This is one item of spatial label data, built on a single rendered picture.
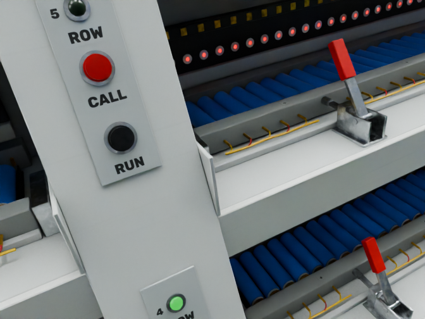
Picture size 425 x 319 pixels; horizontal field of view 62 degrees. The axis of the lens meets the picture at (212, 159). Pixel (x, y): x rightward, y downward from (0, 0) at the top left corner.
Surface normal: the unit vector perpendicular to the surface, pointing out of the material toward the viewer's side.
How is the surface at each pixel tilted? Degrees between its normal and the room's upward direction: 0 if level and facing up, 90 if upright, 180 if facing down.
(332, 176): 109
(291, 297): 19
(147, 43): 90
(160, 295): 90
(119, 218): 90
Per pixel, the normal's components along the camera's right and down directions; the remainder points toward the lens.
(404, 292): -0.12, -0.83
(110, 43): 0.37, 0.15
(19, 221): 0.43, 0.44
